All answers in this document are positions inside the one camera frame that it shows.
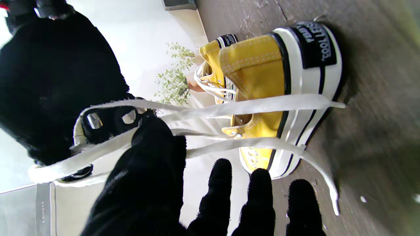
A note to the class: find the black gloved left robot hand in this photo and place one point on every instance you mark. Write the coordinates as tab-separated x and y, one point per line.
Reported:
144	190

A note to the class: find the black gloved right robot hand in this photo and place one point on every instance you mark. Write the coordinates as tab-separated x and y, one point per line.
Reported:
59	82

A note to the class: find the yellow canvas sneaker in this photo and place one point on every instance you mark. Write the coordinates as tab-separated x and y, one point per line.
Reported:
213	68
262	65

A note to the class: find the green plant in terracotta pot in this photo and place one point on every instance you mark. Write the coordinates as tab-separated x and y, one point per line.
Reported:
175	78

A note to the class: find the orange sneaker with laces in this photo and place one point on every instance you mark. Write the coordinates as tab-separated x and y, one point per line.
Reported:
229	108

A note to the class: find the dark grey box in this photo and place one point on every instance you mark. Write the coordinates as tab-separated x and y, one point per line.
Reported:
178	4

